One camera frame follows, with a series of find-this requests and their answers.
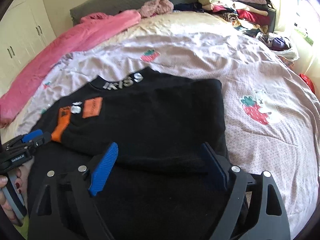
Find black sweater orange patches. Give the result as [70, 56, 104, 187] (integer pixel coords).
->
[27, 68, 228, 239]

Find basket of small clothes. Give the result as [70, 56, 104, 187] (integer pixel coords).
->
[255, 32, 299, 69]

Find pile of folded clothes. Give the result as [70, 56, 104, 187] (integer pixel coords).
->
[197, 0, 277, 37]

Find left hand red nails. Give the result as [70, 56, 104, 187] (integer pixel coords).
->
[1, 166, 27, 227]

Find pink fleece blanket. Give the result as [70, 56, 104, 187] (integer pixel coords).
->
[1, 10, 141, 128]

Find lilac strawberry print quilt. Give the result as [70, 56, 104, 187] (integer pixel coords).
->
[16, 29, 319, 237]

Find cream wardrobe cabinet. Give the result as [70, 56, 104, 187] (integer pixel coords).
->
[1, 0, 56, 94]

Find red bag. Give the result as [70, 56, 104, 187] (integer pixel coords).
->
[299, 73, 316, 94]

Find dark navy garment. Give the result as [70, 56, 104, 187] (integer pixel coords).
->
[174, 2, 204, 12]

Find pink fuzzy garment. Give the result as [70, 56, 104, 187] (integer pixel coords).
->
[138, 0, 174, 18]

